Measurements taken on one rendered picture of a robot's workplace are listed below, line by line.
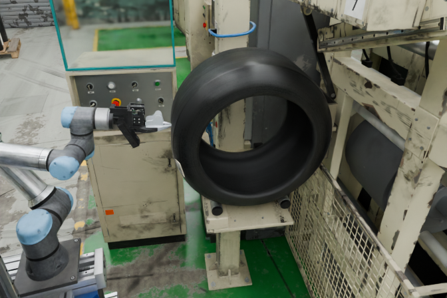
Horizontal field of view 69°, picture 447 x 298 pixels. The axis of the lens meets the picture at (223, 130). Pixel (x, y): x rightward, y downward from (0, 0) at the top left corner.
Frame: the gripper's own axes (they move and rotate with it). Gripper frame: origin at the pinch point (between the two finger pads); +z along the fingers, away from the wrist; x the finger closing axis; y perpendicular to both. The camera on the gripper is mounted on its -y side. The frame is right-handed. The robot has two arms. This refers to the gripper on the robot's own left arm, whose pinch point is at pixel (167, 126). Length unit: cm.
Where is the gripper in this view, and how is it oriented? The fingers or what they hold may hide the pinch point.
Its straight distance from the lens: 120.7
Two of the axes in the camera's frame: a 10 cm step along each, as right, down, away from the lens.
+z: 9.8, 0.4, 1.9
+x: -1.5, -4.7, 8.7
